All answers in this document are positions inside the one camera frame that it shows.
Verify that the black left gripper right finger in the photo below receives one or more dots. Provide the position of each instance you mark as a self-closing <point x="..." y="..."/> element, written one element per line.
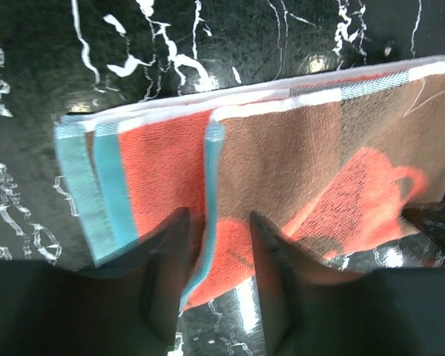
<point x="308" y="308"/>

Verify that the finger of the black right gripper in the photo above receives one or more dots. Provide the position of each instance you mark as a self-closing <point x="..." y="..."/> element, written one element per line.
<point x="429" y="219"/>

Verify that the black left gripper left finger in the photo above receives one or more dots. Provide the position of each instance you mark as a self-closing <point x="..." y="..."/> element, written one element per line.
<point x="127" y="306"/>

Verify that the orange patterned towel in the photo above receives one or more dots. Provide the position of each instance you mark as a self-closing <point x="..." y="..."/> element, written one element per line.
<point x="331" y="159"/>

